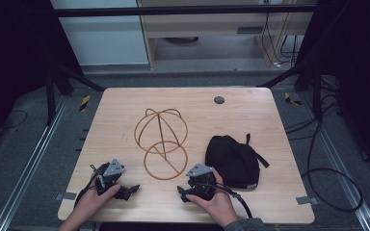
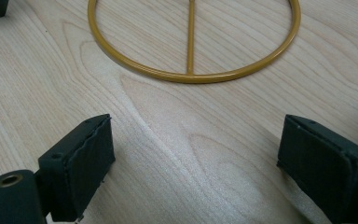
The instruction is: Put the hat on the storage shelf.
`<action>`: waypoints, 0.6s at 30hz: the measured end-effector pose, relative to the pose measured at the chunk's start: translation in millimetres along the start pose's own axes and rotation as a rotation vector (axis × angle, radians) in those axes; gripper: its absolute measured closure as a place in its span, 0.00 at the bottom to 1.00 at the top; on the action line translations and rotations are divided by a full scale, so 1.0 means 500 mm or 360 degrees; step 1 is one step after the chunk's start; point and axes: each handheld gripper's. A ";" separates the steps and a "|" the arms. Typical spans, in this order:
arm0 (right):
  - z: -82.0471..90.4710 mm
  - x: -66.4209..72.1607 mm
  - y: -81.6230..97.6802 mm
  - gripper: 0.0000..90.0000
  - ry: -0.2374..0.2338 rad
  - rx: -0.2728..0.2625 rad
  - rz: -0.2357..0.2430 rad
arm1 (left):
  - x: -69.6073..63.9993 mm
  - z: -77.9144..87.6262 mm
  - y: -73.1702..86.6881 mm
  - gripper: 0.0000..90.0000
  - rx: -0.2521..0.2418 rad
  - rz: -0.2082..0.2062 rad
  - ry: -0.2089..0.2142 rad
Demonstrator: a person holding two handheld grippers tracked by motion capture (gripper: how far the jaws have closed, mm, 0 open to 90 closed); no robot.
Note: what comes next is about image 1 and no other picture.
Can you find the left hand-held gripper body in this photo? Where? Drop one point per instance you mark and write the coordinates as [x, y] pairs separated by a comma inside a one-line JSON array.
[[110, 170]]

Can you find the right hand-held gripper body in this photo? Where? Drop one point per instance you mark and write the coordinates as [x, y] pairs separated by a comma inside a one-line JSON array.
[[202, 179]]

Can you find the person's right hand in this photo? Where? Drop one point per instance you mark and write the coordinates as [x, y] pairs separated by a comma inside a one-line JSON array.
[[220, 207]]

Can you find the person's left hand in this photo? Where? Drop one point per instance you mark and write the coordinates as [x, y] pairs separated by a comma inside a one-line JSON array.
[[90, 205]]

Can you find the black cap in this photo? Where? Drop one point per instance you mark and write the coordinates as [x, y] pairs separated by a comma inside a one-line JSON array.
[[231, 160]]

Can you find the yellow black striped tape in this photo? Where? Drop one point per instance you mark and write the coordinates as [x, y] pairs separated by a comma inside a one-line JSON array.
[[290, 98], [84, 103]]

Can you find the grey round table grommet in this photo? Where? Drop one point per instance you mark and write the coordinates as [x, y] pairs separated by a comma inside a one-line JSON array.
[[219, 100]]

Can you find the black metal stand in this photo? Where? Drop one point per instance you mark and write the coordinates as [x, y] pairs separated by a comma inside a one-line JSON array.
[[50, 96], [316, 93]]

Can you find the white cabinet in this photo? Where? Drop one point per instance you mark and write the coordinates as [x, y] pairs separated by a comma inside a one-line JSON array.
[[99, 38]]

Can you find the dark curtain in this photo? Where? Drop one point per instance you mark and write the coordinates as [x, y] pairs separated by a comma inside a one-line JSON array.
[[13, 64], [359, 80]]

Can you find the grey metal table bracket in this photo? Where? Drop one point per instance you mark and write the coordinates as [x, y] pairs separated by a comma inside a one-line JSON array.
[[66, 196], [306, 200]]

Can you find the aluminium floor rail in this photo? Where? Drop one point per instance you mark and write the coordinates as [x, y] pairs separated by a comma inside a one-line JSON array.
[[343, 173], [29, 160]]

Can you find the black horizontal frame bar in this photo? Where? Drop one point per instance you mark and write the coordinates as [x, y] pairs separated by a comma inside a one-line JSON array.
[[173, 11]]

